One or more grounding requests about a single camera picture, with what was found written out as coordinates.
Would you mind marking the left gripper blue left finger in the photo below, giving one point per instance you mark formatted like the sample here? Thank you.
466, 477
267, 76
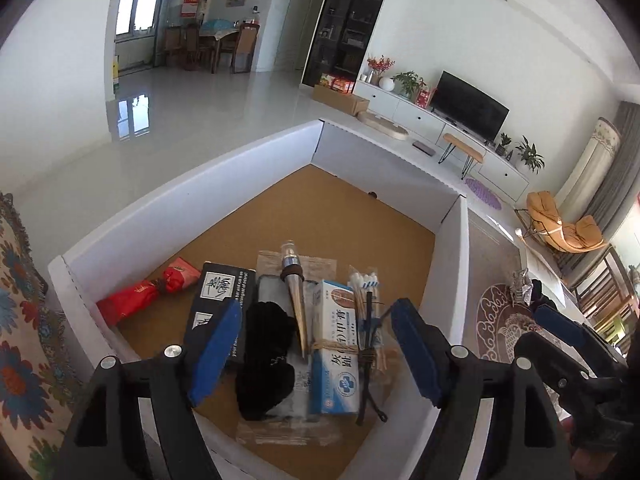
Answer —
105, 437

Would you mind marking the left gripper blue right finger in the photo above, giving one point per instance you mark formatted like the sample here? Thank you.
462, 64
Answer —
525, 439

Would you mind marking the black cloth pouch pair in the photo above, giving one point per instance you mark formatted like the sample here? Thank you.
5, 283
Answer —
266, 377
538, 299

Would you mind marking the black eyeglasses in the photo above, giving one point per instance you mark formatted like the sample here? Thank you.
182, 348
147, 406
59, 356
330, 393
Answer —
367, 358

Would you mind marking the red packet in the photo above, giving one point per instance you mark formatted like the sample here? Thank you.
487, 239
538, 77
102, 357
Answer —
177, 276

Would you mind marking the black rectangular box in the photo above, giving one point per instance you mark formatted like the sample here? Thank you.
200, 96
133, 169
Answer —
217, 286

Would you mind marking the bagged chopsticks bundle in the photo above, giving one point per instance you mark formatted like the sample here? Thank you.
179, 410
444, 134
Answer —
376, 346

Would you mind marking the blue white ointment box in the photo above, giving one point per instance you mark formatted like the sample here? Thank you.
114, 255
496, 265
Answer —
334, 382

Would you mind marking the glass bottle with cone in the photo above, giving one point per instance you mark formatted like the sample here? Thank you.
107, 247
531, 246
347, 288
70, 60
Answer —
293, 275

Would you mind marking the bagged brown package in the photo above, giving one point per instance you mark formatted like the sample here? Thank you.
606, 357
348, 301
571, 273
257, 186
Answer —
290, 422

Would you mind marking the wooden dining chair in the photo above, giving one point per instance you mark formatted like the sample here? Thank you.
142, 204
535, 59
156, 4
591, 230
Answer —
609, 301

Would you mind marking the silver patterned pouch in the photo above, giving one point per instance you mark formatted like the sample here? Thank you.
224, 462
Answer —
521, 287

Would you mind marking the orange lounge chair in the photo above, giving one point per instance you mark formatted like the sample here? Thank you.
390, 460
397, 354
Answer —
541, 218

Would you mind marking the green potted plant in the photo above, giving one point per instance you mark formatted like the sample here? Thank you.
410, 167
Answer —
528, 156

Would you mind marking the white cardboard storage box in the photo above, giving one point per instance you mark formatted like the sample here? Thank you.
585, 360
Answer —
359, 200

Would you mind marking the wooden side bench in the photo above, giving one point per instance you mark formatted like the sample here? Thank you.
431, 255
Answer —
473, 157

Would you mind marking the black television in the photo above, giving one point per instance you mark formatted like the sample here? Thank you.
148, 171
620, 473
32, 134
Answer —
468, 107

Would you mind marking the white tv cabinet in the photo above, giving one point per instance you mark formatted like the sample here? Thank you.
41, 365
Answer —
431, 129

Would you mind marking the black glass cabinet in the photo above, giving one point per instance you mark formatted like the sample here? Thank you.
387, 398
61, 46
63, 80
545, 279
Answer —
341, 39

